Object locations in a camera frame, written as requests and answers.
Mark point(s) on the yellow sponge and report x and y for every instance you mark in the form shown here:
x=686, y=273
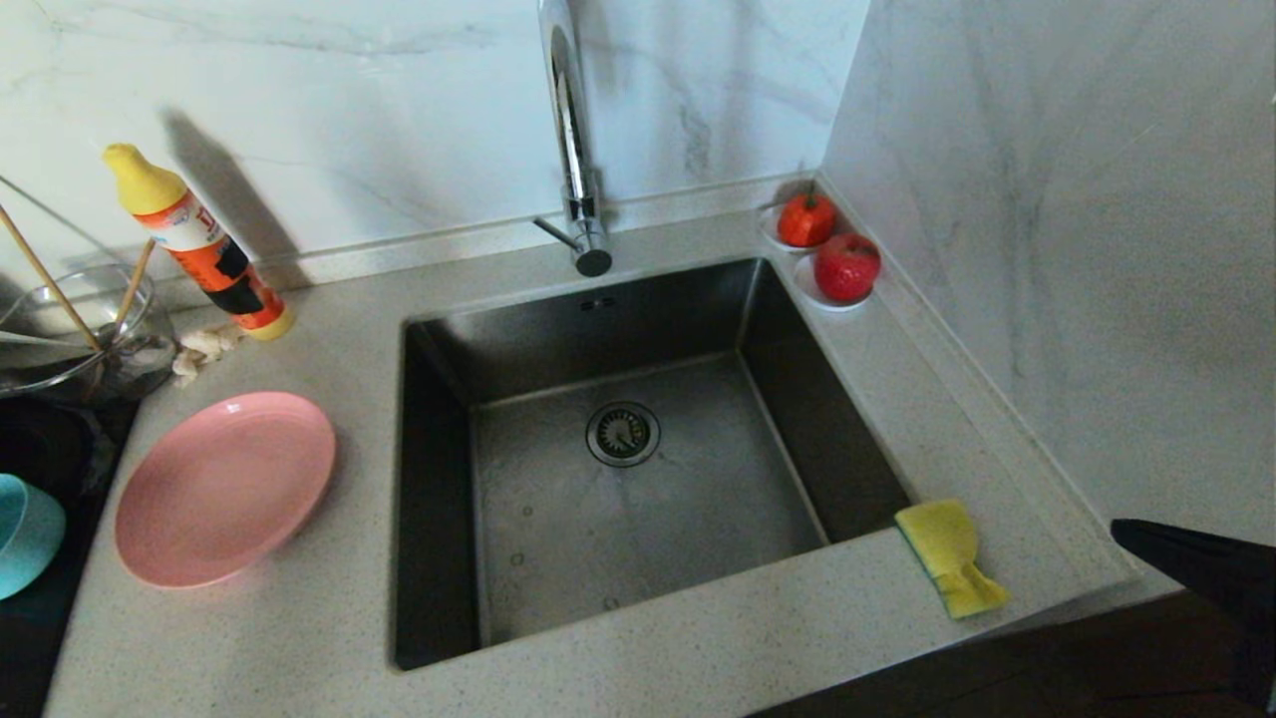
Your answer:
x=947, y=553

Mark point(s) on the wooden chopstick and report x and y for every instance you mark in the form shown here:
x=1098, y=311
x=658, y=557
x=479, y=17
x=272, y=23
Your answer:
x=130, y=294
x=50, y=281

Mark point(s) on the red tomato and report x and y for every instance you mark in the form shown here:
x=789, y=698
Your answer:
x=805, y=221

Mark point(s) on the garlic bulb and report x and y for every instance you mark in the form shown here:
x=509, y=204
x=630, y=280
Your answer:
x=204, y=351

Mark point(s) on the metal sink drain strainer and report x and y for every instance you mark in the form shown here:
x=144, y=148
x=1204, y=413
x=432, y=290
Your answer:
x=622, y=434

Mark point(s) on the small white dish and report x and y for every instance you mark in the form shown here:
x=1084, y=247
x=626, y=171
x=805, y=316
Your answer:
x=809, y=289
x=768, y=231

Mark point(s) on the black induction cooktop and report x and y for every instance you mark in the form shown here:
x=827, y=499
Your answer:
x=50, y=638

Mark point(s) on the clear glass pot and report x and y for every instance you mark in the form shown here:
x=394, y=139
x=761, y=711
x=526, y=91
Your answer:
x=140, y=349

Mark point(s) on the teal blue bowl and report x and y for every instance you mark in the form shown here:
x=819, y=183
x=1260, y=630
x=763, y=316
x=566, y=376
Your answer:
x=28, y=538

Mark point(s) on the red apple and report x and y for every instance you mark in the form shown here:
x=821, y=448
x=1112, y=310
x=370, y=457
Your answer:
x=847, y=267

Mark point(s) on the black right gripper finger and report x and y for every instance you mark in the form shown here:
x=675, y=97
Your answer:
x=1206, y=568

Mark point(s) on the silver spoon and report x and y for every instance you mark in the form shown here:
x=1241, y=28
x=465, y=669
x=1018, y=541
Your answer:
x=40, y=342

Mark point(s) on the pink round plate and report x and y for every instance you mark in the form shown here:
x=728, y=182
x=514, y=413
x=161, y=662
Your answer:
x=224, y=489

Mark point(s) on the chrome faucet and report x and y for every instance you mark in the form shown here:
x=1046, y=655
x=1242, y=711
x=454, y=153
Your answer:
x=573, y=150

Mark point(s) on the orange detergent bottle yellow cap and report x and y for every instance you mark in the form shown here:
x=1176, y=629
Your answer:
x=199, y=244

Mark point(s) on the stainless steel sink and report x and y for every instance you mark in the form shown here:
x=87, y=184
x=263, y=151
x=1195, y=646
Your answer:
x=648, y=529

